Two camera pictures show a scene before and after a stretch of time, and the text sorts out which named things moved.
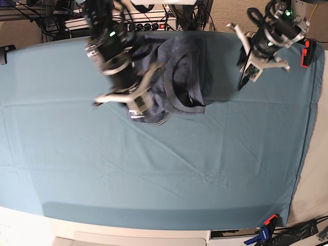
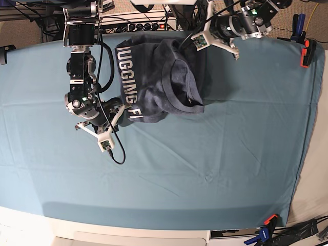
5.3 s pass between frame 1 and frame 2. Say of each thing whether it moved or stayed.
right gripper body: moved
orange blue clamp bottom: stayed
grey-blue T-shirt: moved
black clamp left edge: stayed
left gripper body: moved
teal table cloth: stayed
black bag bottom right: stayed
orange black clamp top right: stayed
